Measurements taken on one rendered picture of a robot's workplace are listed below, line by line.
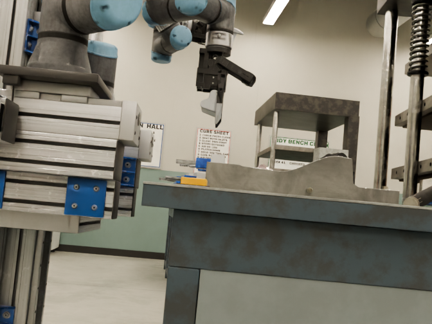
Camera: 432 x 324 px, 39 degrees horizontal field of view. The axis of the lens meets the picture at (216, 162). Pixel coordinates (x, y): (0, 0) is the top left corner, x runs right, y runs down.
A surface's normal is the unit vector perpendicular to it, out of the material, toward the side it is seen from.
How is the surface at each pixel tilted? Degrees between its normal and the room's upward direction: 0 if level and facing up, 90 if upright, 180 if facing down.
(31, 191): 90
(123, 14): 97
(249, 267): 90
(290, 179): 90
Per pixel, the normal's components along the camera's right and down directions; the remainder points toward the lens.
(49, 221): 0.04, -0.08
